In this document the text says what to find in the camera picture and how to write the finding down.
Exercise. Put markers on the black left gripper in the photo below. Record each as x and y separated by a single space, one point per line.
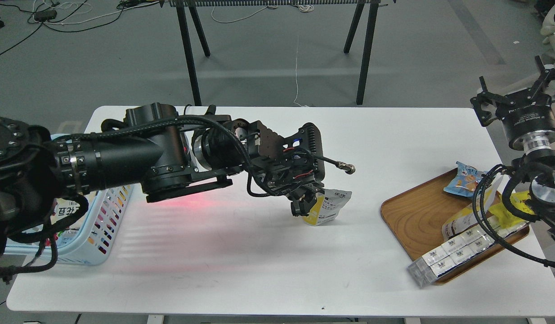
288 166

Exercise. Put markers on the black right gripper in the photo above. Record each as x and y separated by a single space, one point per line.
529 114

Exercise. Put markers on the yellow white bean snack pouch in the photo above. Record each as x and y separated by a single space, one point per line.
327 206

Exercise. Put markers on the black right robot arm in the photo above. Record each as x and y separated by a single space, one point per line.
530 192

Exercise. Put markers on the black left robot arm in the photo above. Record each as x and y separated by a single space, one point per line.
180 154

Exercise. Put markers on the blue cookie snack packet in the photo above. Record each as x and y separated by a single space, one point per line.
465 183

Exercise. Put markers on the white silver snack pouch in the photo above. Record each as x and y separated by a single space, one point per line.
465 218

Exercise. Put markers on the light blue plastic basket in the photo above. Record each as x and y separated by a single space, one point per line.
97 225

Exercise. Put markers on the beige peanut snack bag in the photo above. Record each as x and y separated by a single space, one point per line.
64 209

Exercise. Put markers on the wooden tray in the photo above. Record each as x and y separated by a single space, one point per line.
416 216

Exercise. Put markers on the clear wrapped white box pack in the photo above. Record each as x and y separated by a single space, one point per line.
453 257

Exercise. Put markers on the black power adapter with cables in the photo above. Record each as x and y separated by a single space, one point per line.
44 17

